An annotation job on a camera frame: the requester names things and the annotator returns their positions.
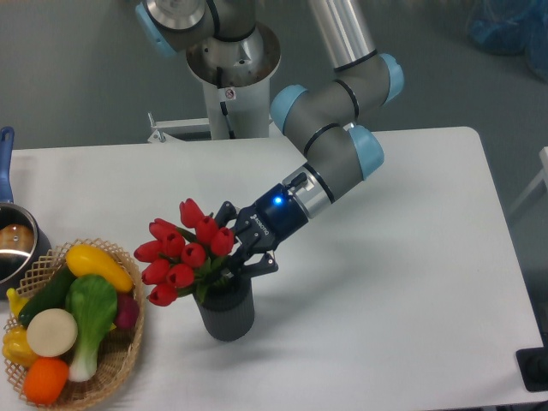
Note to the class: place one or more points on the white furniture leg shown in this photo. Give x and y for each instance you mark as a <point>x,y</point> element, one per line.
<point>534,190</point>

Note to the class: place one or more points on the purple red radish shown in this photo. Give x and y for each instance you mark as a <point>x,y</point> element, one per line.
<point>128,311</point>

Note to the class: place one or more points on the yellow bell pepper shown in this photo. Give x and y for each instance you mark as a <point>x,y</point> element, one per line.
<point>17,349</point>

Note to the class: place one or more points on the round cream white vegetable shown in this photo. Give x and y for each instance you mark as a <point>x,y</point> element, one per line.
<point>52,333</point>

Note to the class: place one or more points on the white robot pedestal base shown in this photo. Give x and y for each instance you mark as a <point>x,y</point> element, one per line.
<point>230,52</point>

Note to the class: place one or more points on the blue plastic bag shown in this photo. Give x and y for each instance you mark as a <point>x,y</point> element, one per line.
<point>511,28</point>

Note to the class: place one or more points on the red tulip bouquet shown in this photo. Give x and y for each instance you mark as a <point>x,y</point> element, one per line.
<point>187,259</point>

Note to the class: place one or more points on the blue handled saucepan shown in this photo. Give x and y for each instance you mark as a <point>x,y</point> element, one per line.
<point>22,240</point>

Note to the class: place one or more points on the green bok choy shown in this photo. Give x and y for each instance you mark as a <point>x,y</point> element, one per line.
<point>92,301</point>

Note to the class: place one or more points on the yellow banana tip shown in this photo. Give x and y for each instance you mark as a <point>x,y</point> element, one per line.
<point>16,301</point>

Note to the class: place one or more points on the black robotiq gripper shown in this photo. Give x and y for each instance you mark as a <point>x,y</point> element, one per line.
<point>260,228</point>

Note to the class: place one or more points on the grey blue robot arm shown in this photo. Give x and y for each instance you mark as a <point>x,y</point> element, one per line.
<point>323,126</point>

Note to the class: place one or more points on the orange fruit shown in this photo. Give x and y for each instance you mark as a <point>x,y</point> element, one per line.
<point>45,380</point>

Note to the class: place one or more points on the woven wicker basket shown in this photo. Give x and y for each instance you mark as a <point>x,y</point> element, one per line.
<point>117,353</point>

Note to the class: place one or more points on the dark grey ribbed vase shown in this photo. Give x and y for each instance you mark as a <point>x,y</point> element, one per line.
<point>227,311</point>

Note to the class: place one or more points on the yellow squash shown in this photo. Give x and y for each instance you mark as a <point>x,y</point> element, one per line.
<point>84,259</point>

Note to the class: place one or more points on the dark green cucumber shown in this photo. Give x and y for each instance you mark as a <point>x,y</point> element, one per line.
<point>52,295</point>

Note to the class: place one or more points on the black device at table edge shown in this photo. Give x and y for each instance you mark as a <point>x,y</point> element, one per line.
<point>532,363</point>

